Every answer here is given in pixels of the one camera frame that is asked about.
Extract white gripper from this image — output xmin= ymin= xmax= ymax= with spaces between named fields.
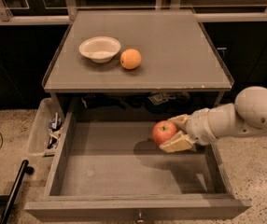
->
xmin=159 ymin=108 xmax=217 ymax=153

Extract red apple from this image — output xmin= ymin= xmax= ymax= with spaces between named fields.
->
xmin=152 ymin=120 xmax=177 ymax=146

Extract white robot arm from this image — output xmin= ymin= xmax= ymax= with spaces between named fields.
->
xmin=159 ymin=86 xmax=267 ymax=153

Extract open grey top drawer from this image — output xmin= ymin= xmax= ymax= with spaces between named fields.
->
xmin=25 ymin=111 xmax=251 ymax=222

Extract metal drawer knob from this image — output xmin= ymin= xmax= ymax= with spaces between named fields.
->
xmin=135 ymin=213 xmax=144 ymax=224

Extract clutter inside cabinet shelf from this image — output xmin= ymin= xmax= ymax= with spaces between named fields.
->
xmin=81 ymin=91 xmax=191 ymax=114

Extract orange fruit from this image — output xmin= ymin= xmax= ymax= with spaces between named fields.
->
xmin=120 ymin=49 xmax=142 ymax=70

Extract white paper bowl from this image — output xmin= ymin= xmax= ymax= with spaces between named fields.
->
xmin=79 ymin=36 xmax=121 ymax=63

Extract items in plastic bin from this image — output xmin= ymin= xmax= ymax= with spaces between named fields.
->
xmin=47 ymin=113 xmax=63 ymax=149

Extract black metal bar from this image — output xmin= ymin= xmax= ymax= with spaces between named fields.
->
xmin=0 ymin=160 xmax=34 ymax=224

